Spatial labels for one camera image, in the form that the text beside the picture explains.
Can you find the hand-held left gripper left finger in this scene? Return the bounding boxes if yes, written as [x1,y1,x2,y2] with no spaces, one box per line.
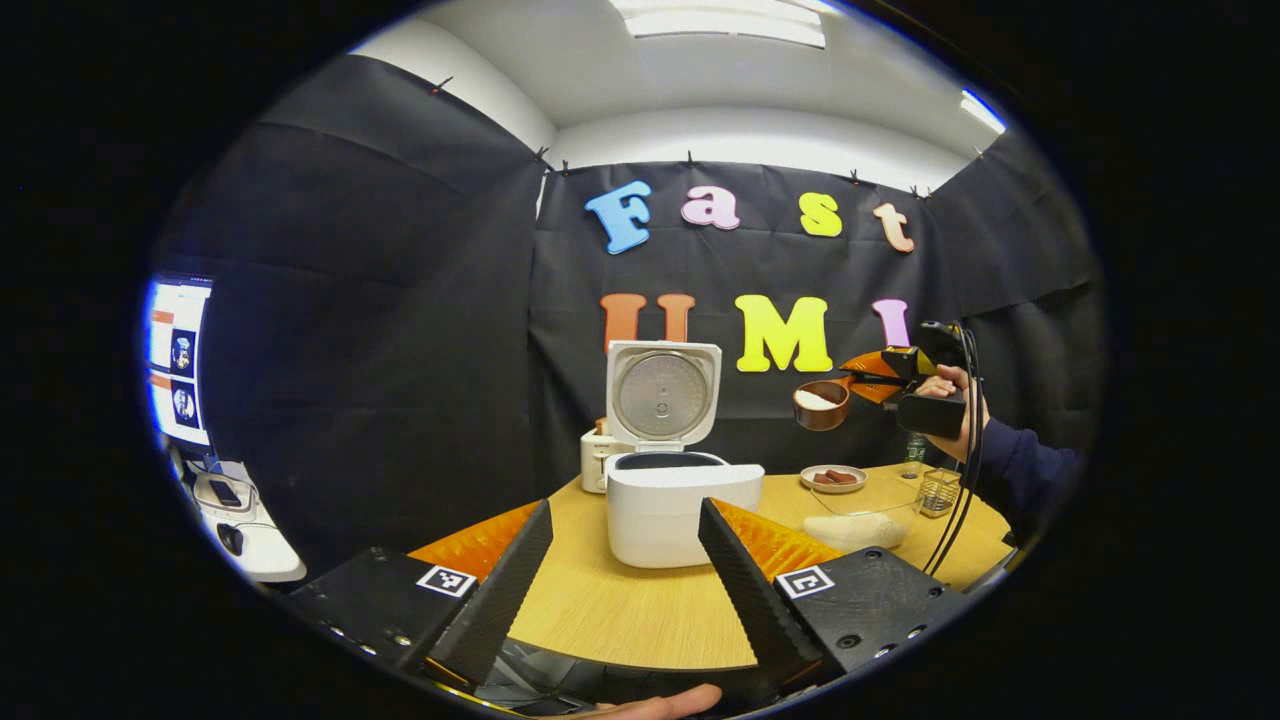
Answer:
[285,498,554,689]

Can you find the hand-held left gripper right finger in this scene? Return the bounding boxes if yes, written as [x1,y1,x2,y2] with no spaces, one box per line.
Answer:
[697,497,969,691]

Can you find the brown wooden spoon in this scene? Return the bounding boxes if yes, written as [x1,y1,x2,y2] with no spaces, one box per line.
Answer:
[792,375,871,432]

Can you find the metal wire chopstick holder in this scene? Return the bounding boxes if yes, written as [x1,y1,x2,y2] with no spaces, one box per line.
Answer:
[915,467,963,518]

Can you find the white rice cooker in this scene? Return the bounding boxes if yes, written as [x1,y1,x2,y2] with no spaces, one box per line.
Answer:
[605,340,766,569]

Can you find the clear box of rice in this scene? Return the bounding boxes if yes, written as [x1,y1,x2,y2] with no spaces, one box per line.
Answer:
[803,488,916,553]

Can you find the white round plate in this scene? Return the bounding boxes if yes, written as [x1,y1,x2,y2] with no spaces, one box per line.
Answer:
[800,464,868,494]

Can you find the white toaster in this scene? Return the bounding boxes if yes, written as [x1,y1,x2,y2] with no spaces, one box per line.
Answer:
[580,418,636,495]

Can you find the white side desk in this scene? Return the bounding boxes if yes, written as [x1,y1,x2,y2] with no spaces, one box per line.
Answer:
[170,445,308,584]

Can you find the small ceiling light panel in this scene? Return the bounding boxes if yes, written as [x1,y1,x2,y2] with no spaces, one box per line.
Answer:
[960,88,1006,136]

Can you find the black backdrop cloth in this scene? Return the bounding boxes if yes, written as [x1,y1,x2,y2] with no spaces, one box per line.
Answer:
[155,55,1106,576]

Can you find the large ceiling light panel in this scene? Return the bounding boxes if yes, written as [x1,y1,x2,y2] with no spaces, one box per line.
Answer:
[610,0,829,49]

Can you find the computer monitor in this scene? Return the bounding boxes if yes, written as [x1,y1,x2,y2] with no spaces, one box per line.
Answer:
[145,275,214,448]

